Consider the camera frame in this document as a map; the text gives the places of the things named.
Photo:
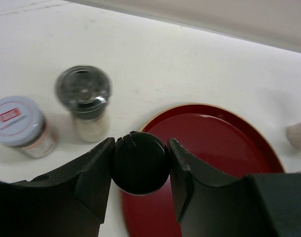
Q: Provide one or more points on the jar with white lid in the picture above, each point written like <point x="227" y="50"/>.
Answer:
<point x="24" y="127"/>

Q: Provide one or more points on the small black-capped spice bottle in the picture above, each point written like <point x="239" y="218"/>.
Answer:
<point x="140" y="164"/>

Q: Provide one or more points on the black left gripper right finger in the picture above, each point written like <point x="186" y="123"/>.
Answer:
<point x="210" y="203"/>

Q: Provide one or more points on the blue-labelled silver-capped shaker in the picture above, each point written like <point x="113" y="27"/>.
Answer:
<point x="293" y="134"/>

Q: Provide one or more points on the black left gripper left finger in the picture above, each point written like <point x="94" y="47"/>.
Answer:
<point x="69" y="201"/>

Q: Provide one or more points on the glass grinder with black top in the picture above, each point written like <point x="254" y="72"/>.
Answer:
<point x="85" y="91"/>

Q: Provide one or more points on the red round tray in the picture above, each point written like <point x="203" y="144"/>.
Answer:
<point x="218" y="137"/>

